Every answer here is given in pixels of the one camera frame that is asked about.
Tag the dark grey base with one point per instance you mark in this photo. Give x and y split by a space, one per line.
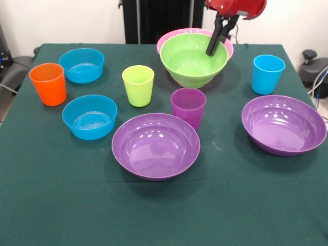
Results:
314 73

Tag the purple bowl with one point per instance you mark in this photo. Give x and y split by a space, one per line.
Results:
282 128
155 152

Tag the purple cup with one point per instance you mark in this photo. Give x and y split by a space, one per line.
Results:
188 112

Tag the black equipment box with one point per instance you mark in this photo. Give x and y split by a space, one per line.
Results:
3 51

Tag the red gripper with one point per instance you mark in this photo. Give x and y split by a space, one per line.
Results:
238 5

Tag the orange cup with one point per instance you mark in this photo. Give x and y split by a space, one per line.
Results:
50 91

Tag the grey chair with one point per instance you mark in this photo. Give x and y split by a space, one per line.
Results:
18 69

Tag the black knob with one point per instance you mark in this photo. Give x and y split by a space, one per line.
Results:
309 54

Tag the large pink bowl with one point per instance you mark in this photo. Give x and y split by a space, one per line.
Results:
179 31

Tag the blue bowl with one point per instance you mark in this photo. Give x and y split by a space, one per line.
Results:
82 74
89 132

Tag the dark green tablecloth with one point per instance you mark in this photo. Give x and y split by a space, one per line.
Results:
164 210

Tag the blue cup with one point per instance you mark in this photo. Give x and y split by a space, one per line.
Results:
266 79

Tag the lime green cup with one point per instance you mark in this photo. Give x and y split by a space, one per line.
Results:
138 93

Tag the green ribbed bowl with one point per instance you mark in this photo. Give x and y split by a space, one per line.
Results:
189 77

